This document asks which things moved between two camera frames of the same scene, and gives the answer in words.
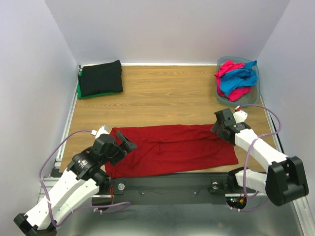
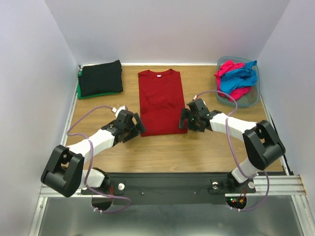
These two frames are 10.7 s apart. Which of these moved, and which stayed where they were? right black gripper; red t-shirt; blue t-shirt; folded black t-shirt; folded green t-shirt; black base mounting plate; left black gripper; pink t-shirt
Moved: right black gripper; red t-shirt; left black gripper
Stayed: black base mounting plate; folded black t-shirt; pink t-shirt; blue t-shirt; folded green t-shirt
